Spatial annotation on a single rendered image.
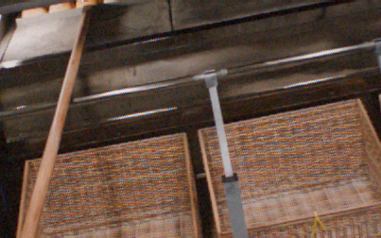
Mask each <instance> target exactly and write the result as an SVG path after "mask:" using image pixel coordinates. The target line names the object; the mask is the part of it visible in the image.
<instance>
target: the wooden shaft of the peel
mask: <svg viewBox="0 0 381 238"><path fill-rule="evenodd" d="M90 20H91V14H90V13H89V12H85V13H83V14H82V18H81V21H80V26H79V28H78V34H77V38H76V41H75V46H74V49H73V51H72V56H71V58H70V62H69V65H68V70H67V72H66V77H65V79H64V83H63V86H62V88H61V95H60V99H59V102H58V106H57V109H56V113H55V116H54V120H53V123H52V126H51V130H50V132H49V137H48V139H47V144H46V147H45V151H44V153H43V159H42V162H41V167H40V170H39V174H38V176H37V180H36V183H35V186H34V191H33V193H32V198H31V199H30V204H29V207H28V209H27V214H26V220H25V223H24V227H23V229H22V235H21V237H20V238H36V235H37V232H38V229H39V225H40V222H41V216H42V214H43V206H44V202H45V199H46V196H47V190H48V187H49V182H50V180H51V174H52V172H53V166H54V163H55V161H56V156H57V153H58V148H59V145H60V140H61V133H62V131H63V128H64V122H65V119H66V113H67V112H68V106H69V103H70V98H71V95H72V92H73V88H74V85H75V80H76V77H77V71H78V65H79V62H80V57H81V54H82V51H83V45H84V43H85V38H86V35H87V30H88V27H89V22H90Z"/></svg>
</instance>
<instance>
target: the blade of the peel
mask: <svg viewBox="0 0 381 238"><path fill-rule="evenodd" d="M152 1H159V0H118V1H111V2H108V3H104V1H102V3H101V4H97V5H93V11H94V12H97V11H104V10H107V9H117V8H124V7H127V6H135V5H138V4H142V3H148V2H152ZM81 12H82V8H77V7H76V8H73V9H67V10H63V11H55V12H52V13H49V11H48V13H45V14H42V15H34V16H31V17H24V18H22V14H23V11H21V13H20V14H19V16H18V17H17V19H15V20H16V22H17V26H26V25H30V24H37V23H40V22H47V21H51V20H58V19H61V18H68V17H72V16H76V15H82V14H81Z"/></svg>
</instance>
